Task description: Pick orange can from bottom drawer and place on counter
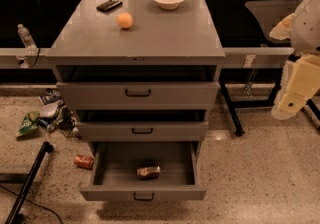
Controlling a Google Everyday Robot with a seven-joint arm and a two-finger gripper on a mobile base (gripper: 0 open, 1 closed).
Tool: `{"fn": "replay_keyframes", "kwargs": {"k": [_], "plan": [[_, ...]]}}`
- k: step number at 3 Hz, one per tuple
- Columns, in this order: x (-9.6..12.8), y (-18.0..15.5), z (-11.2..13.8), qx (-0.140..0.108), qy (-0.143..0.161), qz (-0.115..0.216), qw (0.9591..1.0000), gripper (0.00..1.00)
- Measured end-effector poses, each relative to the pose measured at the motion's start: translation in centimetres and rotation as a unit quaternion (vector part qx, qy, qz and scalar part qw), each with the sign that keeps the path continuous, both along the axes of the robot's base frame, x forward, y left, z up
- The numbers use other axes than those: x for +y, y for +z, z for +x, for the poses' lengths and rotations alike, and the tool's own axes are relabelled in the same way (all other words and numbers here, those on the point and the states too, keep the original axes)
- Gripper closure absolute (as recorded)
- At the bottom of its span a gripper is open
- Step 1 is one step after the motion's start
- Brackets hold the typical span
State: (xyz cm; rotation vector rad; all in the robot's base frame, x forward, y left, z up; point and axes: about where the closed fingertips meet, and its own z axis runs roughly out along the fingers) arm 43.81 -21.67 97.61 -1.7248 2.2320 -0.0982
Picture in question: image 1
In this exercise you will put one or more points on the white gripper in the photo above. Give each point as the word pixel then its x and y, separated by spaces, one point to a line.
pixel 307 28

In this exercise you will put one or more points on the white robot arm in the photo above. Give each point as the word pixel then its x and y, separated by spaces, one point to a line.
pixel 302 28

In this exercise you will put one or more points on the grey metal drawer cabinet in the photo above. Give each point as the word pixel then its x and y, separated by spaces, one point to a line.
pixel 161 46

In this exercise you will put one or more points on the grey middle drawer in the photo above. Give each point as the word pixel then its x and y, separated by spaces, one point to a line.
pixel 135 130

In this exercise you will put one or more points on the grey drawer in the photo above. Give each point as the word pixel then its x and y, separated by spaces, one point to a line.
pixel 112 93
pixel 114 174
pixel 135 130

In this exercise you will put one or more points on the grey top drawer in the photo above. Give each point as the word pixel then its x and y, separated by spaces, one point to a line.
pixel 112 93

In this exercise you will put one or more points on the grey bottom drawer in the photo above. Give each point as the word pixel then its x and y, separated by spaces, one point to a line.
pixel 114 174

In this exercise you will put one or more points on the red crushed can on floor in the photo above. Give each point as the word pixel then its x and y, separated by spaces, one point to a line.
pixel 85 162

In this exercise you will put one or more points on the black stand with grey tray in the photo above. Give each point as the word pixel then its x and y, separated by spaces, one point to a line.
pixel 266 12

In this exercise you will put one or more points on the orange fruit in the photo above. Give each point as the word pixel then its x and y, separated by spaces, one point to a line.
pixel 125 20

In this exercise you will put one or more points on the black snack bar packet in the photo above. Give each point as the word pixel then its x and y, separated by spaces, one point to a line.
pixel 109 5

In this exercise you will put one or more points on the pile of floor trash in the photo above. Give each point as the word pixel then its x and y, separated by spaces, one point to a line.
pixel 55 115

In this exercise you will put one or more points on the clear plastic water bottle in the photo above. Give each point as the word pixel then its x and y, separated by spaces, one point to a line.
pixel 27 39

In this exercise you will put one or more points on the green chip bag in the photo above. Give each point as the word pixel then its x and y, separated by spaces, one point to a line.
pixel 29 124

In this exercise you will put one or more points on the black floor stand leg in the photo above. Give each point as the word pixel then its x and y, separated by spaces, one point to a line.
pixel 14 214

